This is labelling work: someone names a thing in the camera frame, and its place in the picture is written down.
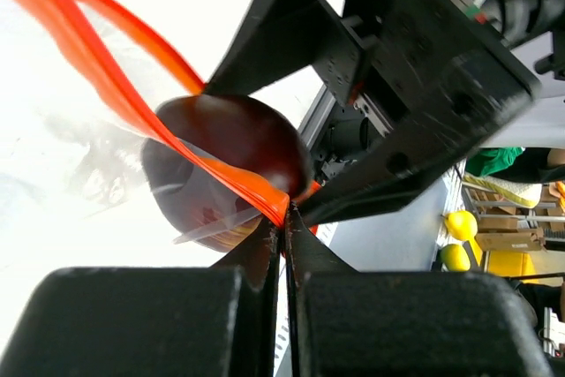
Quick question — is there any clear zip bag orange zipper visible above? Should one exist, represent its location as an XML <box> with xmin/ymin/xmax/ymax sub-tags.
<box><xmin>15</xmin><ymin>0</ymin><xmax>319</xmax><ymax>228</ymax></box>

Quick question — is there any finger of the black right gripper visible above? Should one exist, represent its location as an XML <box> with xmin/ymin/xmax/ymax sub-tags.
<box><xmin>205</xmin><ymin>0</ymin><xmax>353</xmax><ymax>97</ymax></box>

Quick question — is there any aluminium frame rail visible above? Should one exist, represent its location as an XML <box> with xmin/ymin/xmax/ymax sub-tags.
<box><xmin>298</xmin><ymin>86</ymin><xmax>336</xmax><ymax>162</ymax></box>

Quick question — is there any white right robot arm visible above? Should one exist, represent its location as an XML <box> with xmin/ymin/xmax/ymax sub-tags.
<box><xmin>205</xmin><ymin>0</ymin><xmax>564</xmax><ymax>224</ymax></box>

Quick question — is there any yellow toy lemon lower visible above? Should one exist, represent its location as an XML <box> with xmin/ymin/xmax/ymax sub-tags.
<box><xmin>439</xmin><ymin>244</ymin><xmax>471</xmax><ymax>272</ymax></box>

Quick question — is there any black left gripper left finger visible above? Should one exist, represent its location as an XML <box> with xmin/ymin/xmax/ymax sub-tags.
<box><xmin>1</xmin><ymin>222</ymin><xmax>281</xmax><ymax>376</ymax></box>

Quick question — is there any cardboard box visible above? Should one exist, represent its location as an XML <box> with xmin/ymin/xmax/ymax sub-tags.
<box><xmin>475</xmin><ymin>229</ymin><xmax>546</xmax><ymax>252</ymax></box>

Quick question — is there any yellow toy lemon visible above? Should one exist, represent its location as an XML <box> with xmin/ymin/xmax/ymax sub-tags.
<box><xmin>443</xmin><ymin>210</ymin><xmax>478</xmax><ymax>242</ymax></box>
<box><xmin>439</xmin><ymin>244</ymin><xmax>471</xmax><ymax>272</ymax></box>

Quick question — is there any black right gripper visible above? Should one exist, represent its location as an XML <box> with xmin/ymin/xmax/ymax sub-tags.
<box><xmin>299</xmin><ymin>0</ymin><xmax>541</xmax><ymax>225</ymax></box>

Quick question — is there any yellow toy lemon upper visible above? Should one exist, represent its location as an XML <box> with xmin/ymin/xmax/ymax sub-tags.
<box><xmin>443</xmin><ymin>210</ymin><xmax>478</xmax><ymax>242</ymax></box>

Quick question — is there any dark red toy apple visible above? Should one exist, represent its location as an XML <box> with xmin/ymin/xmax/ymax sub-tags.
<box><xmin>141</xmin><ymin>94</ymin><xmax>313</xmax><ymax>253</ymax></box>

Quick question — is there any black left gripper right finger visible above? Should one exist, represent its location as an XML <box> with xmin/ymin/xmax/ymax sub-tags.
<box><xmin>284</xmin><ymin>207</ymin><xmax>556</xmax><ymax>376</ymax></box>

